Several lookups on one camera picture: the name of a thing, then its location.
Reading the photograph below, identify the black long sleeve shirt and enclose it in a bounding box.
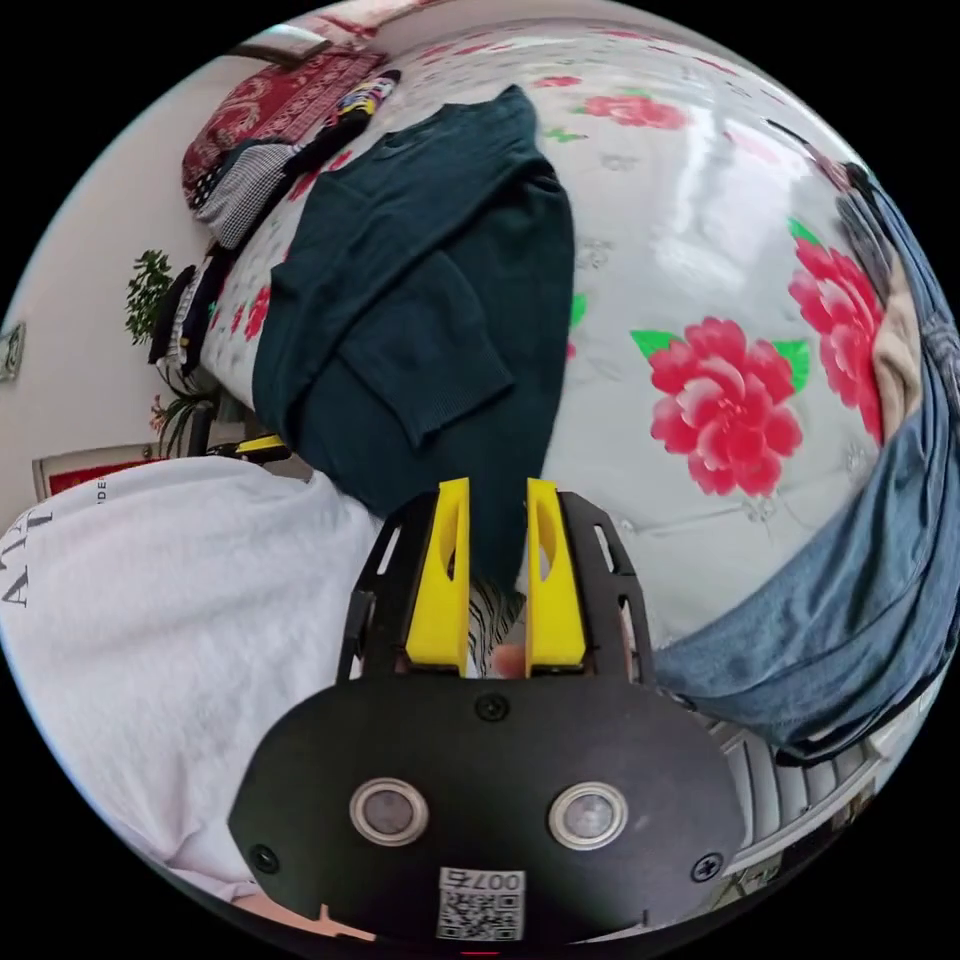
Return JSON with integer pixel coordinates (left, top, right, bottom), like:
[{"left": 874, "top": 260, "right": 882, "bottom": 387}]
[{"left": 251, "top": 83, "right": 577, "bottom": 595}]

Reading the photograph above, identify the person's body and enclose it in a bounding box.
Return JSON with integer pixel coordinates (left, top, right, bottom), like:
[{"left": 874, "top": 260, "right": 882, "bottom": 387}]
[{"left": 0, "top": 455, "right": 393, "bottom": 905}]

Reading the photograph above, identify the plant with pink flowers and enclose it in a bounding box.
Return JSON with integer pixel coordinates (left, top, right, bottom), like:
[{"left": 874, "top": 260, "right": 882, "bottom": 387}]
[{"left": 148, "top": 391, "right": 220, "bottom": 459}]

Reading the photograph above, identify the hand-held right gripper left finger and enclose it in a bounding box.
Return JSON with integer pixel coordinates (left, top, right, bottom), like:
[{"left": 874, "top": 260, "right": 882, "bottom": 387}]
[{"left": 405, "top": 477, "right": 472, "bottom": 671}]

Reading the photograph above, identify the red patterned pillow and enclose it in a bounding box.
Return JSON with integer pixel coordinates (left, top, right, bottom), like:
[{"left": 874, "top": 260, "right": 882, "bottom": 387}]
[{"left": 182, "top": 46, "right": 391, "bottom": 208}]

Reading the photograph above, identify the bed with red flower sheet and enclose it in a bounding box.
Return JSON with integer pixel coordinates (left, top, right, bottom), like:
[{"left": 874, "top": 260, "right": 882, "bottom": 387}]
[{"left": 200, "top": 22, "right": 925, "bottom": 676}]

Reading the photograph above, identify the green leafy plant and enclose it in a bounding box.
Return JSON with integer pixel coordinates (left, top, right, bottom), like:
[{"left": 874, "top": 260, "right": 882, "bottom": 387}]
[{"left": 123, "top": 249, "right": 176, "bottom": 347}]

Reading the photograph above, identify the pile of denim clothes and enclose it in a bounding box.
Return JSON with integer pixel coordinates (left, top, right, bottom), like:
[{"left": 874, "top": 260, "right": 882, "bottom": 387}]
[{"left": 650, "top": 161, "right": 960, "bottom": 765}]

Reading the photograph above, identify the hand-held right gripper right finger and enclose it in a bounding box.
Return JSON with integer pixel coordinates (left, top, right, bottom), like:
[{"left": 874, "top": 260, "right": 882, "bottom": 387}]
[{"left": 524, "top": 476, "right": 587, "bottom": 679}]

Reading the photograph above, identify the pile of dark clothes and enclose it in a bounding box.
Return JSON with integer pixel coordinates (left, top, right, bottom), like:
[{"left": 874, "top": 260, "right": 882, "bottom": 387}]
[{"left": 147, "top": 68, "right": 403, "bottom": 378}]

